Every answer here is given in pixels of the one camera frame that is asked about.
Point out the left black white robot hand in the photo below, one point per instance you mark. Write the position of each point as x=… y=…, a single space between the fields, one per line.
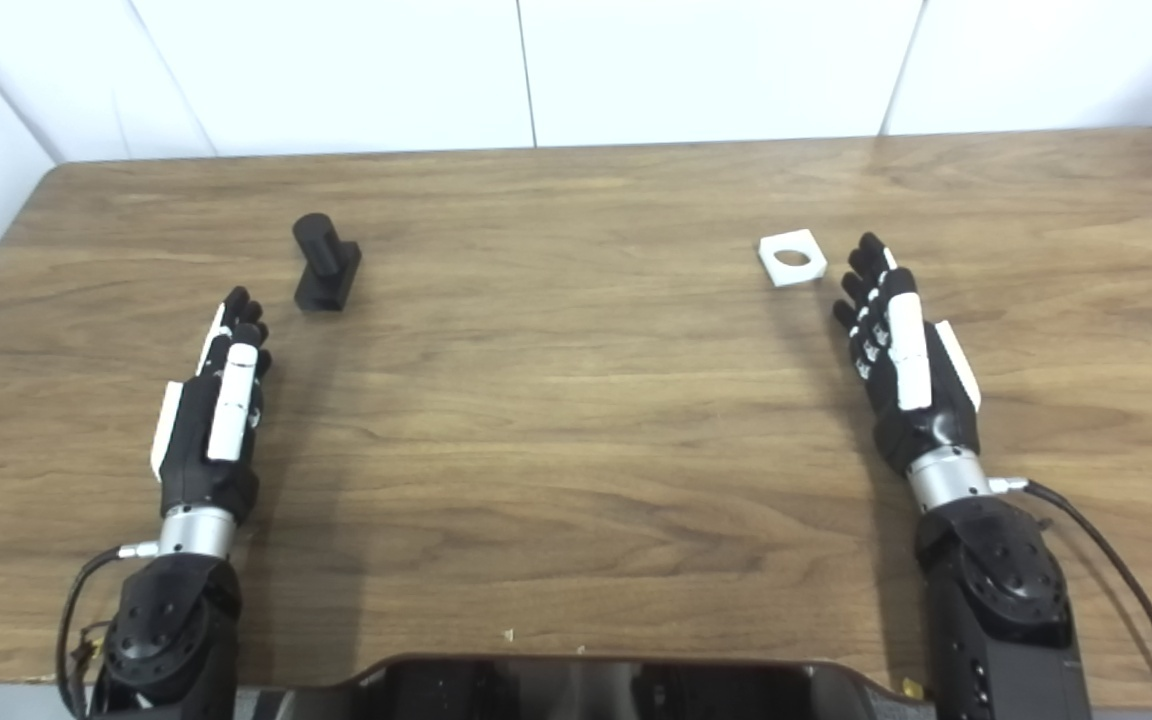
x=186 y=440

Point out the white square piece with hole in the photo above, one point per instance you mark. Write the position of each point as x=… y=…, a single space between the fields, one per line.
x=774 y=270

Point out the black peg with square base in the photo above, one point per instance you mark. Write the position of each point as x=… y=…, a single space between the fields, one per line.
x=328 y=280

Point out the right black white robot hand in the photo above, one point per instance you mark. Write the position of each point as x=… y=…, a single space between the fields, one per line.
x=926 y=420

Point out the black robot torso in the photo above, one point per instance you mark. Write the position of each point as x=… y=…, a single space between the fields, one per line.
x=586 y=695

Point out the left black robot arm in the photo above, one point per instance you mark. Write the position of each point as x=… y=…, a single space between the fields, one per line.
x=166 y=630

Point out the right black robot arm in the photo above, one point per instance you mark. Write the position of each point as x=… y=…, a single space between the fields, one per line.
x=996 y=600

